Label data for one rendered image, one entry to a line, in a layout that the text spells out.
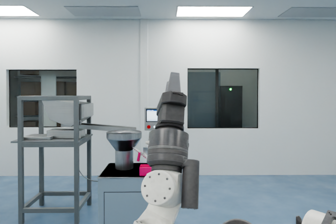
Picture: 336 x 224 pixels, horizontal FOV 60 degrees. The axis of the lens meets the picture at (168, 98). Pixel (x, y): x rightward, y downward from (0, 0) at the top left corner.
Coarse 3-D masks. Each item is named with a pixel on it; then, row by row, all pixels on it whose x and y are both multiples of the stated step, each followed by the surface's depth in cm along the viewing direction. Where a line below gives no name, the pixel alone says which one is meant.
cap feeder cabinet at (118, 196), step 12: (108, 168) 298; (132, 168) 298; (108, 180) 268; (120, 180) 268; (132, 180) 268; (108, 192) 268; (120, 192) 268; (132, 192) 268; (108, 204) 268; (120, 204) 268; (132, 204) 268; (144, 204) 268; (108, 216) 268; (120, 216) 268; (132, 216) 268
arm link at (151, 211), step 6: (150, 204) 63; (180, 204) 62; (144, 210) 63; (150, 210) 63; (156, 210) 63; (162, 210) 62; (168, 210) 62; (174, 210) 62; (144, 216) 61; (150, 216) 61; (156, 216) 62; (162, 216) 62; (168, 216) 61; (174, 216) 61; (138, 222) 58; (144, 222) 61; (150, 222) 61; (156, 222) 61; (162, 222) 60; (168, 222) 61
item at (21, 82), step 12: (12, 72) 545; (24, 72) 546; (36, 72) 546; (48, 72) 546; (60, 72) 547; (72, 72) 547; (12, 84) 546; (24, 84) 546; (36, 84) 546; (48, 84) 547; (60, 84) 547; (72, 84) 547; (12, 96) 546; (12, 108) 546; (24, 108) 547; (36, 108) 547; (12, 120) 547; (24, 120) 547; (36, 120) 547; (48, 120) 548
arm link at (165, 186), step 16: (160, 160) 59; (176, 160) 59; (192, 160) 60; (160, 176) 55; (176, 176) 57; (192, 176) 58; (144, 192) 55; (160, 192) 54; (176, 192) 56; (192, 192) 57; (192, 208) 59
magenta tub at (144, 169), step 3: (141, 165) 281; (144, 165) 281; (147, 165) 281; (141, 168) 270; (144, 168) 270; (147, 168) 270; (150, 168) 270; (141, 171) 270; (144, 171) 270; (147, 171) 270; (150, 171) 270; (141, 174) 270; (144, 174) 270
